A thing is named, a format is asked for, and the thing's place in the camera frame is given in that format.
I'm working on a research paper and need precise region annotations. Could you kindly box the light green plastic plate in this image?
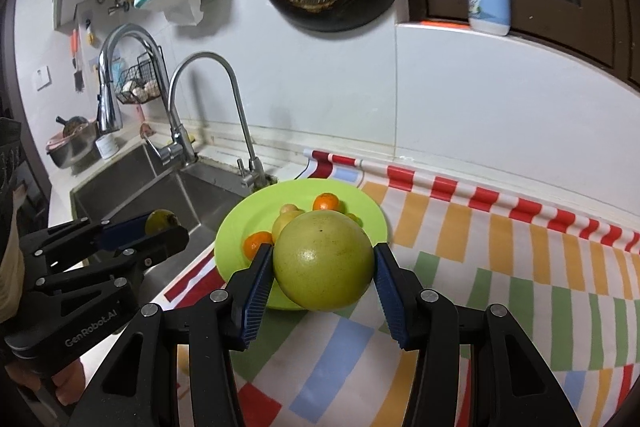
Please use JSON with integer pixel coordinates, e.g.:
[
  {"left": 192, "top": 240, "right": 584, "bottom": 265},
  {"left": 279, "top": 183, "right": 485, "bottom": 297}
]
[{"left": 215, "top": 178, "right": 391, "bottom": 312}]

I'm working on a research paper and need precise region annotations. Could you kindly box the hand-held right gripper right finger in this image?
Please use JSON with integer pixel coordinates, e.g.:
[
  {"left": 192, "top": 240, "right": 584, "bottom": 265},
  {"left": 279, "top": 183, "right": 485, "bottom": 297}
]
[{"left": 374, "top": 243, "right": 573, "bottom": 427}]

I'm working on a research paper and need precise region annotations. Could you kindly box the person's left forearm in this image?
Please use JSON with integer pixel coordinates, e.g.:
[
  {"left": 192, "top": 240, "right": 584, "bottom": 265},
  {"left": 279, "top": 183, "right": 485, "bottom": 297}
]
[{"left": 0, "top": 194, "right": 26, "bottom": 323}]

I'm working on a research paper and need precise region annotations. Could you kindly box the large yellow-green pomelo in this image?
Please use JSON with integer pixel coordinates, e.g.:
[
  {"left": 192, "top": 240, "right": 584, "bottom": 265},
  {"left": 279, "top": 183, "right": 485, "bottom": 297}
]
[{"left": 273, "top": 210, "right": 376, "bottom": 312}]

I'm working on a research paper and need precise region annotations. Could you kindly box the small orange tangerine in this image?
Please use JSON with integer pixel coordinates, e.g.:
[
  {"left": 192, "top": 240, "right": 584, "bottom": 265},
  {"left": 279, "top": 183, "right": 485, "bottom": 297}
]
[
  {"left": 243, "top": 231, "right": 273, "bottom": 259},
  {"left": 313, "top": 192, "right": 346, "bottom": 214}
]

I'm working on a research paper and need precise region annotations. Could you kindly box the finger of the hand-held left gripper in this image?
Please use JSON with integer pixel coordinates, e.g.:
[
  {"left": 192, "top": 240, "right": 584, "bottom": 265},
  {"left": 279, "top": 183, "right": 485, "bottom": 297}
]
[
  {"left": 20, "top": 213, "right": 151, "bottom": 265},
  {"left": 32, "top": 229, "right": 190, "bottom": 313}
]

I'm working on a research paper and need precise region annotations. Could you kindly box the yellow-brown round fruit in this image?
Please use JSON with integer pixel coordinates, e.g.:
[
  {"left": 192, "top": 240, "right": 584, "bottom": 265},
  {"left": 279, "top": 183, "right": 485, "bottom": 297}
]
[{"left": 271, "top": 212, "right": 301, "bottom": 244}]

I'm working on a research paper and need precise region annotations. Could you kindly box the steel sink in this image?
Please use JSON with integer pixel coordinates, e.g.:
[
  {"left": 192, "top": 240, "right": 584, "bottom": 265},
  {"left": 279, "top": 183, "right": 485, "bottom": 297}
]
[{"left": 70, "top": 142, "right": 278, "bottom": 303}]

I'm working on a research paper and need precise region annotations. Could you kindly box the white cup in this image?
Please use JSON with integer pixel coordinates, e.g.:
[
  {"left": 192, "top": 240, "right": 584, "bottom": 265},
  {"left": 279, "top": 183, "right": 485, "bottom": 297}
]
[{"left": 95, "top": 132, "right": 121, "bottom": 158}]

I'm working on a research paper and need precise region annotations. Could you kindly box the pull-down steel faucet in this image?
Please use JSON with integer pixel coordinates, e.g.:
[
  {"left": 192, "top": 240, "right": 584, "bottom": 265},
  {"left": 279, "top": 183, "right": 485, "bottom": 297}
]
[{"left": 97, "top": 23, "right": 198, "bottom": 168}]

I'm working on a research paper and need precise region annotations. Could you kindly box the steel pot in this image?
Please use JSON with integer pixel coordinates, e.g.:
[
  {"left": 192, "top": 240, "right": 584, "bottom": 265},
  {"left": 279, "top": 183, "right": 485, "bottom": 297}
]
[{"left": 46, "top": 117, "right": 98, "bottom": 168}]

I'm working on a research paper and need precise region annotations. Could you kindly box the colourful striped tablecloth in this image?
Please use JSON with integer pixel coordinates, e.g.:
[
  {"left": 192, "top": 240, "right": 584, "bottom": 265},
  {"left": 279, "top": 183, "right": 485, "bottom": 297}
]
[{"left": 162, "top": 149, "right": 640, "bottom": 427}]

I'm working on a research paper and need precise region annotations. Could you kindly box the person's left hand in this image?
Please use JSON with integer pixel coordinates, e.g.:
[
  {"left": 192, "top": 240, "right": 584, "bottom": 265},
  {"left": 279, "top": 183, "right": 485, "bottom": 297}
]
[{"left": 7, "top": 356, "right": 88, "bottom": 408}]

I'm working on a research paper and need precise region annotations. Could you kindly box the green persimmon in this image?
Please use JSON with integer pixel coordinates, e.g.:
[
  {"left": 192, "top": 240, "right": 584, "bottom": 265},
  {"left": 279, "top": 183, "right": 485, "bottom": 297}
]
[{"left": 145, "top": 209, "right": 180, "bottom": 235}]

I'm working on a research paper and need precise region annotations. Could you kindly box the orange handled brush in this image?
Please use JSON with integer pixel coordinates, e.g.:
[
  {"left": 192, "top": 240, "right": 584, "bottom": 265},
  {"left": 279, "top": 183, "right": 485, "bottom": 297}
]
[{"left": 70, "top": 29, "right": 86, "bottom": 92}]

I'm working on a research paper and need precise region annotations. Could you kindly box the black wire basket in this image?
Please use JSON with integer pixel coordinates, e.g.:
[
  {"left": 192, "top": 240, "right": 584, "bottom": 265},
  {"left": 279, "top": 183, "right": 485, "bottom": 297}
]
[{"left": 116, "top": 54, "right": 163, "bottom": 105}]

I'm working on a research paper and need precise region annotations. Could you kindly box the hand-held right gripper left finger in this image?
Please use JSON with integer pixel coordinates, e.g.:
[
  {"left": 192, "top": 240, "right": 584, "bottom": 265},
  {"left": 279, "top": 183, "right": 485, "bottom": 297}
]
[{"left": 67, "top": 243, "right": 275, "bottom": 427}]

